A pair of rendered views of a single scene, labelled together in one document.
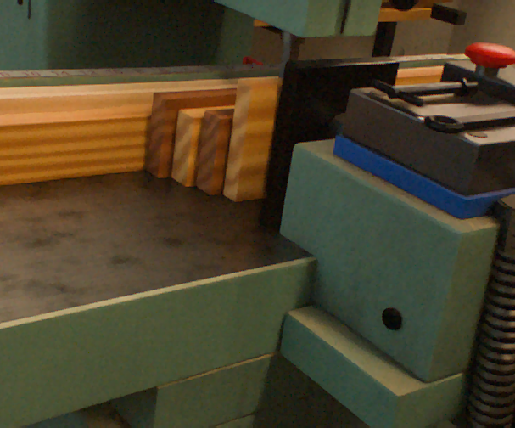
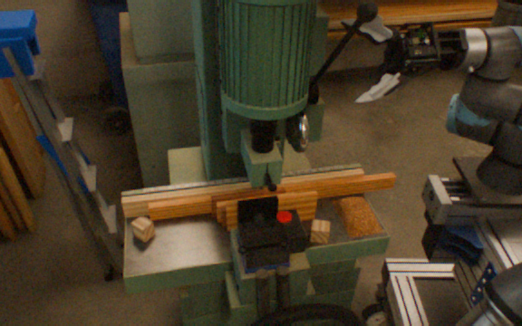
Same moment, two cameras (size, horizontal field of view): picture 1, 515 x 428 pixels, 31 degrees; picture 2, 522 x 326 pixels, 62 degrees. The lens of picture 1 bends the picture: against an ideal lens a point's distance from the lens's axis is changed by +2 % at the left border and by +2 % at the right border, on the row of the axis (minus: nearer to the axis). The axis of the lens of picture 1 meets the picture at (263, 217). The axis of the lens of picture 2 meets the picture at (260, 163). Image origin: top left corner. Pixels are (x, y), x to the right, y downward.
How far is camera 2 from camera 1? 0.62 m
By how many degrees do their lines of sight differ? 28
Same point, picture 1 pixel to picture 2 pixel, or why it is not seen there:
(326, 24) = (259, 183)
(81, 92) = (193, 193)
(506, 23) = not seen: outside the picture
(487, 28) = not seen: outside the picture
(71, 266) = (167, 254)
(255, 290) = (212, 267)
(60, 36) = (213, 151)
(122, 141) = (203, 206)
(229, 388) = (210, 286)
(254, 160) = (232, 222)
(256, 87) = (228, 206)
